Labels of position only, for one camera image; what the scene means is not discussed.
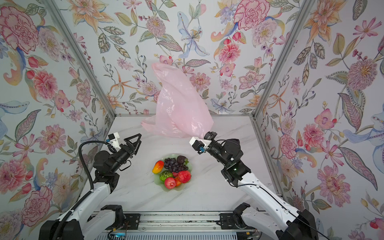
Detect small red apple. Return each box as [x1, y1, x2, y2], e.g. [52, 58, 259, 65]
[165, 177, 177, 190]

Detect red yellow mango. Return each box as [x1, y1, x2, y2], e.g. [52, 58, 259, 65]
[152, 160, 164, 174]

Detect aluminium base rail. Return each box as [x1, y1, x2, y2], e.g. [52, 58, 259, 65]
[124, 208, 281, 234]

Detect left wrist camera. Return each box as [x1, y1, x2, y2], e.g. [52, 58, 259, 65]
[106, 132, 121, 153]

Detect light green plate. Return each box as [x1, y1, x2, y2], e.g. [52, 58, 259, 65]
[152, 154, 192, 192]

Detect dark purple grape bunch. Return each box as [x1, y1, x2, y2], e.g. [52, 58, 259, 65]
[164, 158, 189, 173]

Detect pink plastic bag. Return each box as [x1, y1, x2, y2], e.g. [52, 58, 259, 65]
[141, 63, 214, 138]

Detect green custard apple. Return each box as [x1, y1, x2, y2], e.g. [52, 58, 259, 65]
[160, 171, 174, 183]

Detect orange red mango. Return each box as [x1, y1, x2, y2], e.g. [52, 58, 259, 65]
[175, 177, 182, 187]

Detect dark brown mangosteen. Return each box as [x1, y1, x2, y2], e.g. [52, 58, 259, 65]
[177, 155, 187, 165]

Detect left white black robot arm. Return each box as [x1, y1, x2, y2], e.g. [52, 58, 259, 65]
[39, 133, 142, 240]

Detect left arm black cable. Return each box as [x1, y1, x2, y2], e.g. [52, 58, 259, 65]
[50, 140, 109, 240]

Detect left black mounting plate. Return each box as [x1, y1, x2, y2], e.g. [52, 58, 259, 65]
[117, 213, 141, 231]

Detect black mounting plate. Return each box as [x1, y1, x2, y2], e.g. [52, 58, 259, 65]
[117, 213, 141, 231]
[218, 213, 245, 230]

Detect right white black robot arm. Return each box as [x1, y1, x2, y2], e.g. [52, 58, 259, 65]
[190, 132, 319, 240]

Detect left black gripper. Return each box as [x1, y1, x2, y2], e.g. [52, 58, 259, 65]
[109, 135, 143, 175]

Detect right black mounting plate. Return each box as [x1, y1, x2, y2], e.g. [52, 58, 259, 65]
[218, 213, 245, 230]

